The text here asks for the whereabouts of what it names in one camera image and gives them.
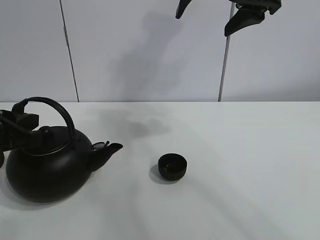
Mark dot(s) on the black metal teapot kettle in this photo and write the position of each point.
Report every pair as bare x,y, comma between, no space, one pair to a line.
64,163

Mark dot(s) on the small black teacup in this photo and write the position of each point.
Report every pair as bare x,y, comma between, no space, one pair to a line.
172,166

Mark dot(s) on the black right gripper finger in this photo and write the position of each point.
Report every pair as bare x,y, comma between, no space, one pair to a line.
243,19
182,5

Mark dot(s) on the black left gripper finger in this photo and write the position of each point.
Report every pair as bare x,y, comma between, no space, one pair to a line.
25,121

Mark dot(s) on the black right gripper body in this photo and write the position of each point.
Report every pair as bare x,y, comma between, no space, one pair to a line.
263,5

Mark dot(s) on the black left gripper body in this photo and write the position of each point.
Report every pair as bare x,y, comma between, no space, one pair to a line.
20,142

